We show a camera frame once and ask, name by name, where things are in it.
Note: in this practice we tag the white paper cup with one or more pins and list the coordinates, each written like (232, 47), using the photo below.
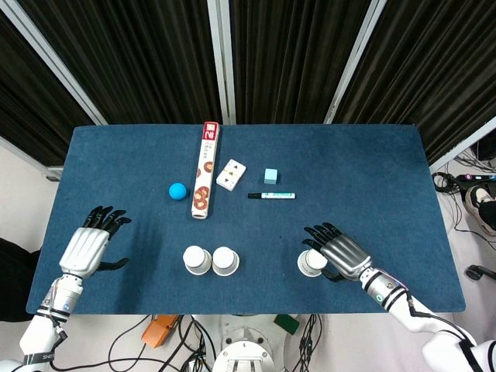
(197, 262)
(225, 261)
(310, 263)

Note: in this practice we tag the blue ball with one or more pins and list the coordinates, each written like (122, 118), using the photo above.
(178, 191)

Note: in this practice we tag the green block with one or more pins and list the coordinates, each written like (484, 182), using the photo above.
(287, 322)

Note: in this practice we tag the white black sneaker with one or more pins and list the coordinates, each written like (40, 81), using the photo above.
(477, 205)

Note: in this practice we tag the green white marker pen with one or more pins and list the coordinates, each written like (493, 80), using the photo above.
(273, 195)

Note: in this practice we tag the grey metal frame post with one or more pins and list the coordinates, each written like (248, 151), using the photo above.
(354, 60)
(48, 58)
(221, 62)

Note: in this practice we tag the blue table cloth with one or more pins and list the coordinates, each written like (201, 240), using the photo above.
(248, 155)

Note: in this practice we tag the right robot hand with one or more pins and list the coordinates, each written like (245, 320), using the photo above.
(341, 253)

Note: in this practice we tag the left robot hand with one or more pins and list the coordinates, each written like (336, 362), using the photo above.
(87, 248)

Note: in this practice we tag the black corrugated curtain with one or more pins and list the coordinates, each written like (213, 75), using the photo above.
(116, 58)

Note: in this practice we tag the orange foot pedal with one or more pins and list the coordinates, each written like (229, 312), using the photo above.
(159, 329)

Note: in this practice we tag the black power strip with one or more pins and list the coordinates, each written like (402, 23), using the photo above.
(474, 178)

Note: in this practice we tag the playing card deck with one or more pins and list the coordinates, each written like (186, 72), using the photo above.
(231, 174)

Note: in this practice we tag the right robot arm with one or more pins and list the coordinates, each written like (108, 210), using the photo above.
(422, 317)

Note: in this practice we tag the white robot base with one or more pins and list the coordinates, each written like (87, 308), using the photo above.
(244, 348)

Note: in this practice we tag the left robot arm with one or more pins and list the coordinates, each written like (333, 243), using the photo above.
(42, 325)

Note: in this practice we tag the long printed paper box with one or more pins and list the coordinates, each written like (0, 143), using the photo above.
(205, 170)

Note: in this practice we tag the light blue cube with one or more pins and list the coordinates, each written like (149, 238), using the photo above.
(271, 176)

